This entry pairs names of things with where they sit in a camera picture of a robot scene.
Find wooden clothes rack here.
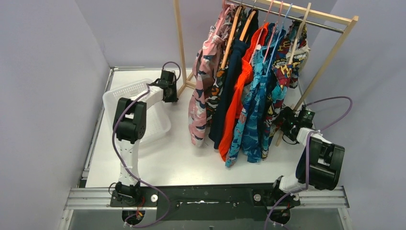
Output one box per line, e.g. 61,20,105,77
171,0,377,152

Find dark blue leaf shorts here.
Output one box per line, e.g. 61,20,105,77
241,23,279,163

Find light wooden hanger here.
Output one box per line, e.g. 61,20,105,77
288,2,312,65

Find orange camouflage shorts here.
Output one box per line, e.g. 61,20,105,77
206,3,248,126

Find aluminium rail frame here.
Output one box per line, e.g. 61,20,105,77
57,67,353,230

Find pink shark print shorts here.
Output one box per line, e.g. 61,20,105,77
188,21,220,147

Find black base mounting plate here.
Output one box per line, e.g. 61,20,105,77
108,183,301,226

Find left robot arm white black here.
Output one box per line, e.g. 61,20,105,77
112,69,178,206

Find light blue fish shorts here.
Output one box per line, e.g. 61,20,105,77
220,23,274,168

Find bright orange shorts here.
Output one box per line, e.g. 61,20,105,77
218,23,274,168

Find white plastic perforated basket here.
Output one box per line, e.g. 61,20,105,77
102,79,171,146

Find navy blue shorts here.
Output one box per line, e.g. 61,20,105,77
209,14,259,150

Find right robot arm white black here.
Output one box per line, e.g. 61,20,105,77
269,106,345,205

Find comic print shorts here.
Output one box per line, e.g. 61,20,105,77
261,21,311,160

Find orange wooden hanger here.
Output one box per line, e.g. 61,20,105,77
220,6,242,69
239,10,257,41

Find blue plastic hanger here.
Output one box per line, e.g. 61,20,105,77
266,3,293,76

